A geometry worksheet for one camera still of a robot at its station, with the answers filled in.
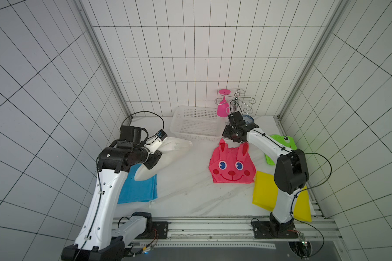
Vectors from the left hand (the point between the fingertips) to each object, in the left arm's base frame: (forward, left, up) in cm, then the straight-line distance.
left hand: (155, 156), depth 69 cm
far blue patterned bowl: (+44, -54, -22) cm, 74 cm away
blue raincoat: (-6, +10, -25) cm, 28 cm away
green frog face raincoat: (+26, -76, -24) cm, 84 cm away
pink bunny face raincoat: (+9, -39, -24) cm, 47 cm away
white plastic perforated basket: (+44, -18, -27) cm, 55 cm away
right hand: (+24, -32, -13) cm, 42 cm away
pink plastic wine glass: (+44, -35, -14) cm, 58 cm away
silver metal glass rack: (+37, -41, -1) cm, 55 cm away
